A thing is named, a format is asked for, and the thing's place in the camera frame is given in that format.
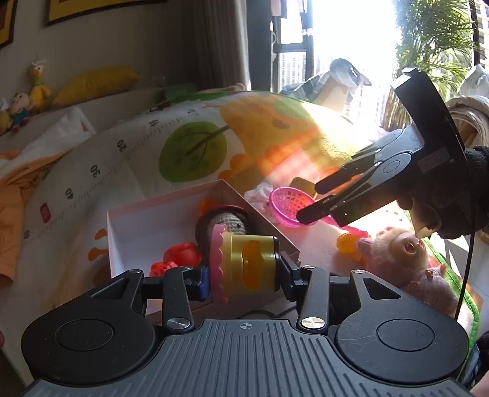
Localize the yellow pink toy drum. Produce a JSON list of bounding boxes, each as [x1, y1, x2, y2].
[[209, 224, 280, 304]]

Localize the pink plush monster doll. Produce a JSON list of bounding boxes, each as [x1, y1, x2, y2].
[[356, 228, 458, 318]]

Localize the pink plastic toy strainer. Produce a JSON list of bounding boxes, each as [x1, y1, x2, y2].
[[268, 186, 370, 238]]

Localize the black gloved right hand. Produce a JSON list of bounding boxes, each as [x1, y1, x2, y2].
[[397, 146, 488, 239]]

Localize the red plastic toy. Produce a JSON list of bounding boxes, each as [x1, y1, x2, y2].
[[149, 242, 202, 277]]

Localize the yellow spiky ball toy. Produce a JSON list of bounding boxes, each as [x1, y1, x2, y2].
[[336, 233, 360, 256]]

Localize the pink cardboard box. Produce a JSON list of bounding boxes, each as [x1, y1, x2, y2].
[[107, 180, 300, 277]]

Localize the beige chair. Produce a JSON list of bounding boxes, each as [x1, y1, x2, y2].
[[280, 58, 371, 112]]

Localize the grey crochet doll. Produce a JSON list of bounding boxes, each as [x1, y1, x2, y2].
[[195, 205, 253, 257]]

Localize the cream yellow toy block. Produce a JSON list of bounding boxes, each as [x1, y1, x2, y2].
[[289, 177, 317, 199]]

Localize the white frilly doll cloth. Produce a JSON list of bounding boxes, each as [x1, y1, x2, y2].
[[244, 181, 278, 225]]

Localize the colourful cartoon play mat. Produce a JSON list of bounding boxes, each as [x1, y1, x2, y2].
[[16, 92, 384, 321]]

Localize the orange garment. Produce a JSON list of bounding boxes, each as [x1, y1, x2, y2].
[[1, 153, 64, 286]]

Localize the white fleece blanket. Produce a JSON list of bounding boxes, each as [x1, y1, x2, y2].
[[1, 107, 97, 174]]

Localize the curtain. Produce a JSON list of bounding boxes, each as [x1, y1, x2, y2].
[[192, 0, 250, 89]]

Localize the yellow pillow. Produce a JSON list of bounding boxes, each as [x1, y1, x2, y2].
[[50, 66, 139, 108]]

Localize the yellow duck plush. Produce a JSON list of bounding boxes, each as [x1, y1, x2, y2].
[[29, 60, 51, 112]]

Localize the small boy doll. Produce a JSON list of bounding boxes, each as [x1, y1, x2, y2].
[[9, 93, 31, 132]]

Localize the black cable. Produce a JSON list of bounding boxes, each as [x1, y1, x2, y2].
[[453, 213, 477, 321]]

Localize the framed wall picture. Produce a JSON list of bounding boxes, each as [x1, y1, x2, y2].
[[46, 0, 167, 26], [0, 0, 17, 48]]

